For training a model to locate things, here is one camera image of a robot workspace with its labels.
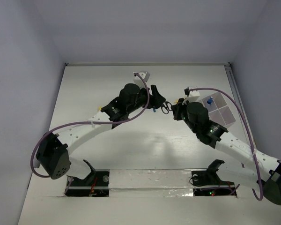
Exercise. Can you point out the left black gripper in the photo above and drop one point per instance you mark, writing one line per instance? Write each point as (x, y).
(155, 100)

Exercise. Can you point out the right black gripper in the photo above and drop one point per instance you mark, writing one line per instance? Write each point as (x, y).
(177, 108)

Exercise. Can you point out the black scissors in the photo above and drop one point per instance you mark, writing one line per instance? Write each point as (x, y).
(166, 107)

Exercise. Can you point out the blue-cap glue tube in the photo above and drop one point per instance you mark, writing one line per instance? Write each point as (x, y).
(210, 100)

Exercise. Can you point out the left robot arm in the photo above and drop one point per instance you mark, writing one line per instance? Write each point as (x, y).
(54, 150)

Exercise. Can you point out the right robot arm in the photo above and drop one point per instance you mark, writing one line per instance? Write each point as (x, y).
(261, 172)

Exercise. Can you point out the white divided organizer box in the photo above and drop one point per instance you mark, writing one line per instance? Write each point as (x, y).
(219, 111)

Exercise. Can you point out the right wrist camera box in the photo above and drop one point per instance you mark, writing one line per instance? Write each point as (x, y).
(192, 95)

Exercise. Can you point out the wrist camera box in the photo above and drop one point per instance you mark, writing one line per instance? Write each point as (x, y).
(192, 95)
(140, 78)

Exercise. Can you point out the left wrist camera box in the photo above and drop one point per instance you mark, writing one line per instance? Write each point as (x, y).
(140, 78)

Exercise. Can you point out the aluminium side rail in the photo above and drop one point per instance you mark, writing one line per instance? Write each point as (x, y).
(237, 99)

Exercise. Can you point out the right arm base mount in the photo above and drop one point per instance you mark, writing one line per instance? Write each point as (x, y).
(206, 182)

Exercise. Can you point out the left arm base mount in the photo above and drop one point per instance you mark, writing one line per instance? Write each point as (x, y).
(96, 184)

